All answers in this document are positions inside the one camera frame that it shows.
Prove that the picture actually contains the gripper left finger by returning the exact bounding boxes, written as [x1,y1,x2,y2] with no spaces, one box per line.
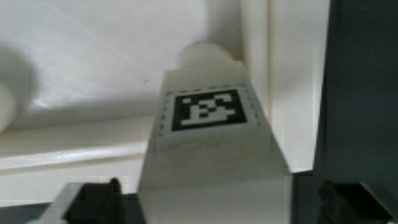
[37,178,124,224]

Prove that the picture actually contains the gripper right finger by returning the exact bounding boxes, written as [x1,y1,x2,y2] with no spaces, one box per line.
[316,181,398,224]

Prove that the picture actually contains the white table leg with tag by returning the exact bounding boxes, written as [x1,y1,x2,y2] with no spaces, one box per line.
[138,43,291,224]

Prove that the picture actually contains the white square tabletop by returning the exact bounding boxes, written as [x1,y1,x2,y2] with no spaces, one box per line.
[0,0,330,207]

